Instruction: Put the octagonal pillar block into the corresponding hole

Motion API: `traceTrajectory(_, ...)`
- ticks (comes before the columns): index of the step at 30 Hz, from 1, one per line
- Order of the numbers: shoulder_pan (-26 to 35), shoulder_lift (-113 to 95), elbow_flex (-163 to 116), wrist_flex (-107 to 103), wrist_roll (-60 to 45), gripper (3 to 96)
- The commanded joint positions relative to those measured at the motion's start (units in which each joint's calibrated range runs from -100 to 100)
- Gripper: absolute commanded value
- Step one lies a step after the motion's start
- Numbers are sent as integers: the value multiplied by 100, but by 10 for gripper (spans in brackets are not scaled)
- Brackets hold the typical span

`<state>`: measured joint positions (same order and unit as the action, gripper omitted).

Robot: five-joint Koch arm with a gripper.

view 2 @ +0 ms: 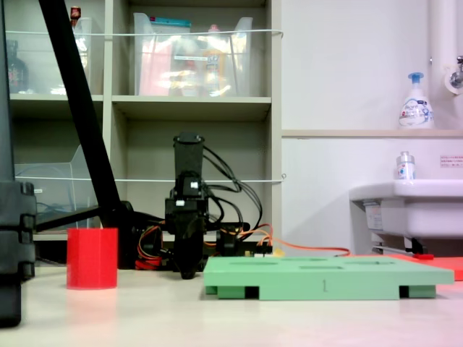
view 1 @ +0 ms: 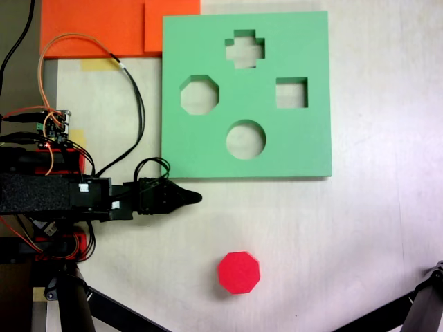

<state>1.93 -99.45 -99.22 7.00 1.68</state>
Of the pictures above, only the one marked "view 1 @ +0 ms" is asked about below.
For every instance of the red octagonal block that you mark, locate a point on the red octagonal block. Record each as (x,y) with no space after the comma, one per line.
(239,273)

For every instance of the short yellow tape strip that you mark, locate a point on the short yellow tape strip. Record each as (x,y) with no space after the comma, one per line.
(79,136)

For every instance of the thin black tripod strut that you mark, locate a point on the thin black tripod strut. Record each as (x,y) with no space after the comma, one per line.
(373,316)
(128,313)

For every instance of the small circuit board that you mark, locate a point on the small circuit board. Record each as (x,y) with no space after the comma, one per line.
(52,133)

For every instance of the green shape sorting board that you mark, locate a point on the green shape sorting board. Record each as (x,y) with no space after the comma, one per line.
(294,145)

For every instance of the black tripod leg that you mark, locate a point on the black tripod leg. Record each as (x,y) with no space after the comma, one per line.
(425,304)
(74,311)

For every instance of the long yellow tape strip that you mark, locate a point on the long yellow tape strip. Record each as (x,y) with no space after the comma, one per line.
(97,65)

